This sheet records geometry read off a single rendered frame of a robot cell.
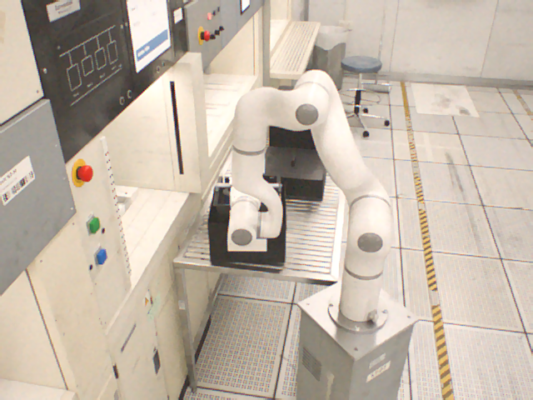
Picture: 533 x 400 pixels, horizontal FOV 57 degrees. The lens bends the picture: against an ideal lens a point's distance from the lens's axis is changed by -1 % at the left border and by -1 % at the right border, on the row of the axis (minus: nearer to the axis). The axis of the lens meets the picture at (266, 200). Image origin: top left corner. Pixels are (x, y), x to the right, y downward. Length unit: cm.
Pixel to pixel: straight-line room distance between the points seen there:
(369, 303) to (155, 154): 99
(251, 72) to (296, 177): 132
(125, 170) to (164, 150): 21
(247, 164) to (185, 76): 58
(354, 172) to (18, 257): 80
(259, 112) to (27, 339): 78
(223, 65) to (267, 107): 210
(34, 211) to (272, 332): 174
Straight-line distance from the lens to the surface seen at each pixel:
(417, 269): 308
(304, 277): 176
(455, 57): 604
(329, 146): 128
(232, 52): 329
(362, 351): 155
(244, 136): 130
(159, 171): 202
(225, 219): 175
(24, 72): 106
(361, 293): 153
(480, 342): 277
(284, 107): 119
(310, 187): 213
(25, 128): 104
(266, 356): 250
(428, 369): 257
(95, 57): 128
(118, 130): 201
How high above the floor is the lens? 192
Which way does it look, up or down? 33 degrees down
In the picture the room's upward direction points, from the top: straight up
